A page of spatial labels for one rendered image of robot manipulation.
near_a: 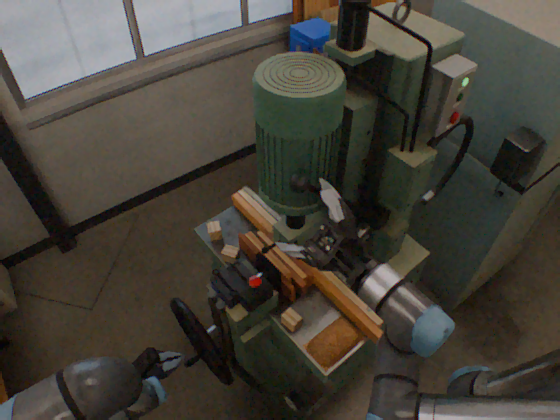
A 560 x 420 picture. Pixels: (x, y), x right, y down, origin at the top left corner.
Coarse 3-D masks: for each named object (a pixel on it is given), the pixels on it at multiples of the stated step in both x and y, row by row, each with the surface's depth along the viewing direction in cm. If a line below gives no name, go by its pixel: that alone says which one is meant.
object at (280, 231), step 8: (312, 216) 110; (320, 216) 110; (328, 216) 111; (280, 224) 108; (312, 224) 108; (320, 224) 111; (272, 232) 110; (280, 232) 107; (288, 232) 107; (296, 232) 107; (304, 232) 107; (312, 232) 110; (288, 240) 105; (296, 240) 107; (304, 240) 110
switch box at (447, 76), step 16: (448, 64) 84; (464, 64) 84; (432, 80) 85; (448, 80) 82; (432, 96) 87; (448, 96) 84; (464, 96) 89; (432, 112) 89; (448, 112) 88; (432, 128) 92; (448, 128) 94
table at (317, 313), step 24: (216, 216) 132; (240, 216) 132; (216, 240) 126; (312, 288) 115; (312, 312) 110; (336, 312) 110; (240, 336) 109; (288, 336) 106; (312, 336) 106; (312, 360) 101
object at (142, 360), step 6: (150, 348) 110; (144, 354) 109; (150, 354) 109; (156, 354) 109; (138, 360) 110; (144, 360) 109; (150, 360) 108; (156, 360) 109; (138, 366) 109; (144, 366) 108; (150, 366) 109; (144, 372) 109
